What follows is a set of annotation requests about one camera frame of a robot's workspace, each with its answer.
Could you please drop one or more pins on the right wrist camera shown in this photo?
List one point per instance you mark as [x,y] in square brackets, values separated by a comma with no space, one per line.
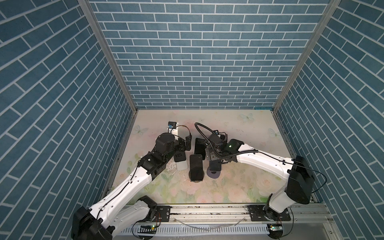
[218,138]

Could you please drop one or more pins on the white left phone stand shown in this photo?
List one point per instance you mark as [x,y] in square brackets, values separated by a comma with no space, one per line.
[181,165]

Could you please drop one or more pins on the phone on middle back stand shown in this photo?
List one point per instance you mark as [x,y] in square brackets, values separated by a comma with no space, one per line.
[200,147]

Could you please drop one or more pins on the round black phone stand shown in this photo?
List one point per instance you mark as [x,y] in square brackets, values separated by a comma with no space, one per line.
[196,176]

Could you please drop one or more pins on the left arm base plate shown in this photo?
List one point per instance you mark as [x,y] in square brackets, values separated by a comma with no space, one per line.
[158,214]

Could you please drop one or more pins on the grey round base phone stand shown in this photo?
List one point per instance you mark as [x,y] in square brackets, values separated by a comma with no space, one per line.
[213,174]

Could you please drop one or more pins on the purple case phone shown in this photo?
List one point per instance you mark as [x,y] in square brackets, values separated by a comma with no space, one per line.
[215,166]

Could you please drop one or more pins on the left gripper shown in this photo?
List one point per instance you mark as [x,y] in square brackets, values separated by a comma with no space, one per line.
[188,144]

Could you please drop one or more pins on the aluminium mounting rail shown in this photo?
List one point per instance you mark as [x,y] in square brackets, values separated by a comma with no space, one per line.
[233,222]

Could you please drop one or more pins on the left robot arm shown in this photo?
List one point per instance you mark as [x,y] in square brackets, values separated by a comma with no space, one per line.
[110,216]

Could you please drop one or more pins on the phone on round black stand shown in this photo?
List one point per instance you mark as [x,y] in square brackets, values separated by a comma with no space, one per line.
[196,163]

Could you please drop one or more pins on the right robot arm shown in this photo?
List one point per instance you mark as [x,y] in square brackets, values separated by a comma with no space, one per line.
[298,176]

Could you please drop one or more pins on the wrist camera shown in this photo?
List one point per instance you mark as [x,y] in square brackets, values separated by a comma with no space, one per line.
[218,138]
[172,129]

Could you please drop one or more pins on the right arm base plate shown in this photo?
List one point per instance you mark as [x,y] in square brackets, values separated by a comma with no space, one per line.
[259,213]

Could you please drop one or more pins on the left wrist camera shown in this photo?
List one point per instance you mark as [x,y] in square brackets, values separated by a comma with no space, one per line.
[172,129]

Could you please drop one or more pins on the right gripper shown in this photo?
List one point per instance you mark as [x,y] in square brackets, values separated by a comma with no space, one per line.
[209,154]

